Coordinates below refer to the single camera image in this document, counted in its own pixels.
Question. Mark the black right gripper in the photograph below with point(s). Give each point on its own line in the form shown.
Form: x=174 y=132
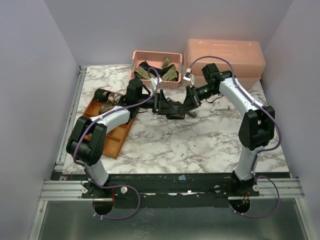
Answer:
x=192 y=96

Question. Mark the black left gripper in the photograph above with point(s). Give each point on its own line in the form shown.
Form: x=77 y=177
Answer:
x=161 y=105

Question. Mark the dark brown blue floral tie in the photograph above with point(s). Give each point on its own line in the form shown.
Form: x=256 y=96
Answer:
x=175 y=115

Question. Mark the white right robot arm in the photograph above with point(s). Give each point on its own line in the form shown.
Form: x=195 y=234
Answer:
x=257 y=127

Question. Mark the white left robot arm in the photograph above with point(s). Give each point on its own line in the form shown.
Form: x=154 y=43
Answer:
x=87 y=140

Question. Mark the olive green patterned tie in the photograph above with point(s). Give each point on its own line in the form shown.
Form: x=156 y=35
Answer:
x=155 y=73

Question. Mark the black tie in basket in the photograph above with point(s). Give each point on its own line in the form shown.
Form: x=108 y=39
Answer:
x=150 y=67

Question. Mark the grey floral rolled tie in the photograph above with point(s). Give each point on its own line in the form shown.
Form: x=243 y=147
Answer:
x=114 y=98

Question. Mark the pink plastic basket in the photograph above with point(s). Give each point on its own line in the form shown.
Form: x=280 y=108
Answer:
x=168 y=65

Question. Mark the orange wooden divided tray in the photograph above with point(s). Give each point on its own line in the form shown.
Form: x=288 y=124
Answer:
x=114 y=140

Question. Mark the gold floral rolled tie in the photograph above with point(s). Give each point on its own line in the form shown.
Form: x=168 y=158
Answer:
x=105 y=108

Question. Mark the dark green rolled tie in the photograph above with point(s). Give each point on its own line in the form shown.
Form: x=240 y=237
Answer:
x=101 y=95

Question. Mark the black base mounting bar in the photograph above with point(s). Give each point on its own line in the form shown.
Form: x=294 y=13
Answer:
x=137 y=191

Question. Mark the dark metal crank handle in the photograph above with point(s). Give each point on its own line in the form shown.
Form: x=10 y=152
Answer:
x=191 y=114

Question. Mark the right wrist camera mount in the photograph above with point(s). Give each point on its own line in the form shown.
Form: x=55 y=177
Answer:
x=189 y=77

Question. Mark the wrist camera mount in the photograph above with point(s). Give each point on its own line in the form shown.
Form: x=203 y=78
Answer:
x=189 y=77
x=155 y=82

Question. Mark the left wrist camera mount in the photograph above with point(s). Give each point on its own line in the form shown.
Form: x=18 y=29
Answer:
x=155 y=82

